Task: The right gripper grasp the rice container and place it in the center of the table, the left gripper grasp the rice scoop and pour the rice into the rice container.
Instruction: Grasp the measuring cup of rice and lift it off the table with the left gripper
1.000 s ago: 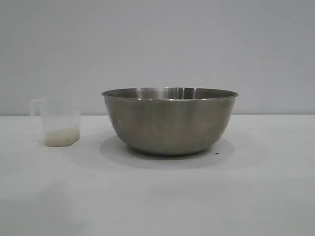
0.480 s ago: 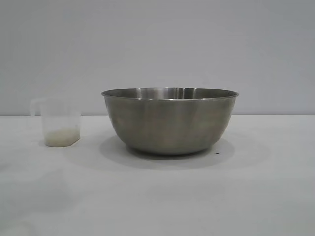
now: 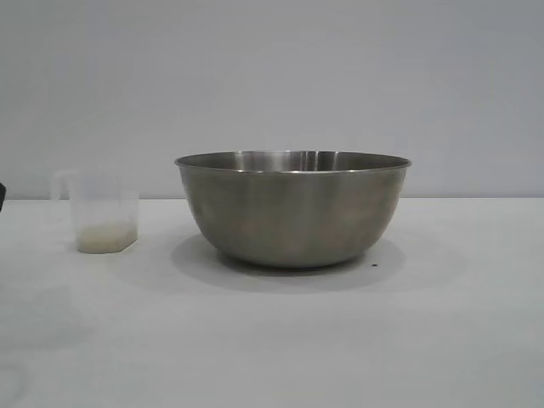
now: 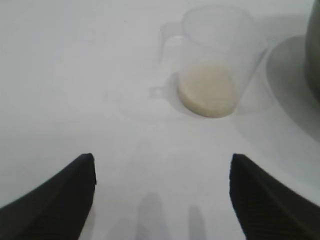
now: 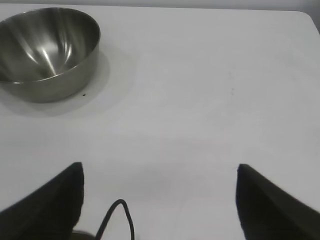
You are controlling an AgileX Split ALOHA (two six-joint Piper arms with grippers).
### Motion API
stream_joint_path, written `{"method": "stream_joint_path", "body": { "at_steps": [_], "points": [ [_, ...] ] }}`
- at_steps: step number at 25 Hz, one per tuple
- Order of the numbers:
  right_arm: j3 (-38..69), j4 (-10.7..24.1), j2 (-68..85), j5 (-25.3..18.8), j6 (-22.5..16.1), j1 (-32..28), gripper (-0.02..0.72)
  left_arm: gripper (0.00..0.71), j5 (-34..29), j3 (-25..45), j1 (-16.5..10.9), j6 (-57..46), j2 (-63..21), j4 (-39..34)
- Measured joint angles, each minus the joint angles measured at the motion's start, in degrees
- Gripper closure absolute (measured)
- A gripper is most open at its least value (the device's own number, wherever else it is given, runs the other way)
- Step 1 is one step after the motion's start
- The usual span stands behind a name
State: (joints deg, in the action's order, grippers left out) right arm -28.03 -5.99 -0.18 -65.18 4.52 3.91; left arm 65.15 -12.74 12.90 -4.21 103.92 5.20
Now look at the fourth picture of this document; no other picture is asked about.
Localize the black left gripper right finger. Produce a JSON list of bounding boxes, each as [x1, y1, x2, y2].
[[228, 153, 320, 240]]

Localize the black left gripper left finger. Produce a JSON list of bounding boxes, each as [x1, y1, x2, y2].
[[0, 152, 98, 240]]

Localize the clear plastic measuring cup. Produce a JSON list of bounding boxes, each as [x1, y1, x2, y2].
[[149, 5, 268, 120]]

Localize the stainless steel mixing bowl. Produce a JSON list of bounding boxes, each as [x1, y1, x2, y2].
[[303, 0, 320, 106]]

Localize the white rice grains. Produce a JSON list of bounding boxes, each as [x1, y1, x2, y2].
[[177, 63, 238, 119]]

